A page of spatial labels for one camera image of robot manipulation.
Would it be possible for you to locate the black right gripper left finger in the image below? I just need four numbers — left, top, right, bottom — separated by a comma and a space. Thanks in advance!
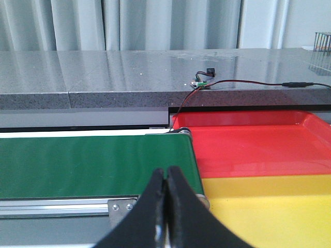
95, 168, 166, 247

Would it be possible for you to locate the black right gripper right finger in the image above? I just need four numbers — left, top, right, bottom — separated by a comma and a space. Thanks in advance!
165, 166, 251, 247

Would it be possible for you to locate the green conveyor belt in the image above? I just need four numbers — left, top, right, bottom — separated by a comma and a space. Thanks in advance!
1, 134, 203, 199

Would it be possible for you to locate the red plastic tray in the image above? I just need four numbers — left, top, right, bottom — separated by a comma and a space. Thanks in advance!
173, 110, 330, 178

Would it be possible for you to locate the yellow plastic tray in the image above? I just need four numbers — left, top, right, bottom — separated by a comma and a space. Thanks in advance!
202, 175, 330, 247

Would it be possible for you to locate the small green circuit board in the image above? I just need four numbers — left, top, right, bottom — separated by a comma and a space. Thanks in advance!
190, 81, 210, 89

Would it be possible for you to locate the grey stone counter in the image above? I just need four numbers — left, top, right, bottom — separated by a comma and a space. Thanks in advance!
1, 48, 330, 111

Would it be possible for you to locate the small black sensor module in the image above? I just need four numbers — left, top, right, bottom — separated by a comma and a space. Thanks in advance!
195, 68, 215, 82

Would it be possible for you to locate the white curtain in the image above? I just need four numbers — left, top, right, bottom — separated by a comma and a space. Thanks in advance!
1, 1, 290, 51

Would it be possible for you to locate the aluminium conveyor frame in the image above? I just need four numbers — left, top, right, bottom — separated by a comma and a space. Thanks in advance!
0, 126, 210, 228

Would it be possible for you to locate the red black wire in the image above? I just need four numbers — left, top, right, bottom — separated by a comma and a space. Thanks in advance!
169, 79, 331, 133

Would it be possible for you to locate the wire rack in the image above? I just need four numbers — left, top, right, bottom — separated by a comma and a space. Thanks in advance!
313, 32, 331, 52

